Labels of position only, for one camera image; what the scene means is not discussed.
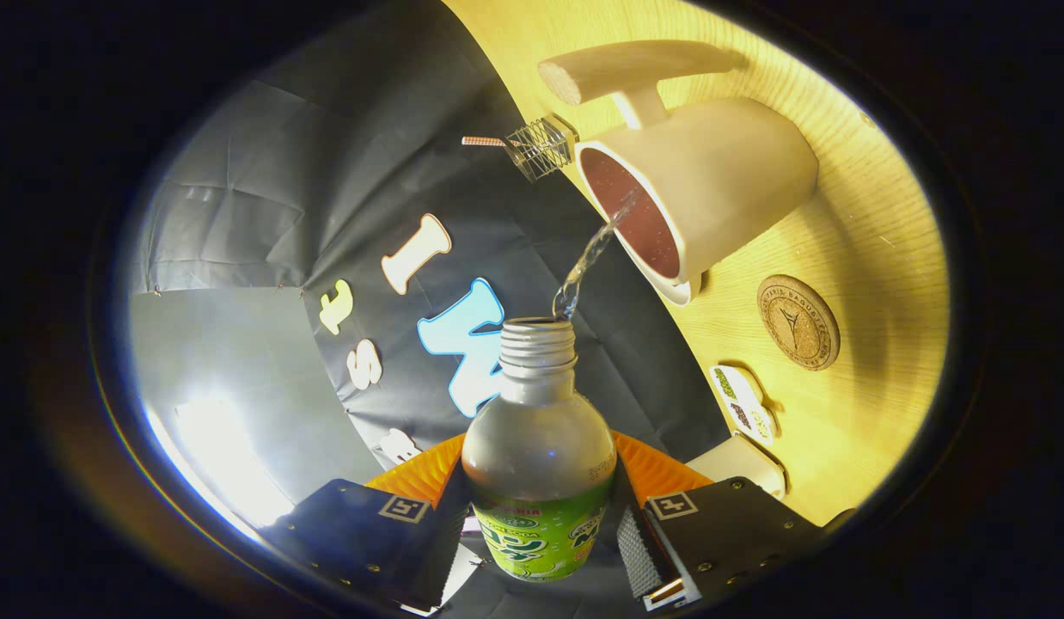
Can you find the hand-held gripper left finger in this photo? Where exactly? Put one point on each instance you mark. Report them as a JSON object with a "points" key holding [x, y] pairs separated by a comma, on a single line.
{"points": [[446, 542]]}

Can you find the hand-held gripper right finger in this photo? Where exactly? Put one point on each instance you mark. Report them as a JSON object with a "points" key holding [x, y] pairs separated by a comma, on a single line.
{"points": [[639, 550]]}

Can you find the silver green juice bottle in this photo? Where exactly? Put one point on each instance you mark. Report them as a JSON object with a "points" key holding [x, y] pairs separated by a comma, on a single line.
{"points": [[536, 447]]}

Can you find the round cork coaster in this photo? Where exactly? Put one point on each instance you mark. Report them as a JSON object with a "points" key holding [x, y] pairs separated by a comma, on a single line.
{"points": [[798, 322]]}

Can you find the clear juice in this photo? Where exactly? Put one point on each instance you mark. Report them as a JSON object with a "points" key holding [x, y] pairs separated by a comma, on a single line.
{"points": [[583, 262]]}

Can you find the white toaster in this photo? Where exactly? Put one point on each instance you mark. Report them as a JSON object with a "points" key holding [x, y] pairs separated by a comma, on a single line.
{"points": [[738, 460]]}

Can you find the white divided bean dish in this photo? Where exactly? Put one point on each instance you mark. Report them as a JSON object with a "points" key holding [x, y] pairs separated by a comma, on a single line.
{"points": [[742, 404]]}

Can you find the black backdrop cloth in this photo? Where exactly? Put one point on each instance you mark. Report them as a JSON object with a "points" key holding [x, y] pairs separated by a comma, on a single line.
{"points": [[369, 172]]}

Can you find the wooden table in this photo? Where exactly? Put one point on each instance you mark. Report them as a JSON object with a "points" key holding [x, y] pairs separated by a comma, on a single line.
{"points": [[884, 258]]}

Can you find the pink straw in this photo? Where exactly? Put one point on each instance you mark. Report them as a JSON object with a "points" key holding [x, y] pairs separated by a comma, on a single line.
{"points": [[485, 141]]}

